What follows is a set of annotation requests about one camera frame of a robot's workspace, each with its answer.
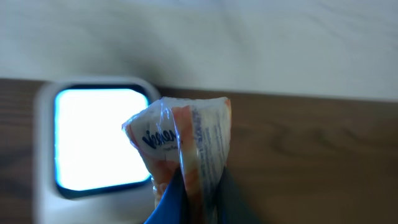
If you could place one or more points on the white barcode scanner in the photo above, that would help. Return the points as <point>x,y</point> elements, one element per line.
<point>85,169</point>

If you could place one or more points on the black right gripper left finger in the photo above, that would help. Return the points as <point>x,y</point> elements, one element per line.
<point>172,208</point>

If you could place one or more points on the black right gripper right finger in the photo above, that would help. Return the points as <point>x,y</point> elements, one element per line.
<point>231,208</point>

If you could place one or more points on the orange Kleenex tissue pack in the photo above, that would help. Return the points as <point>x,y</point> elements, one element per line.
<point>185,134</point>

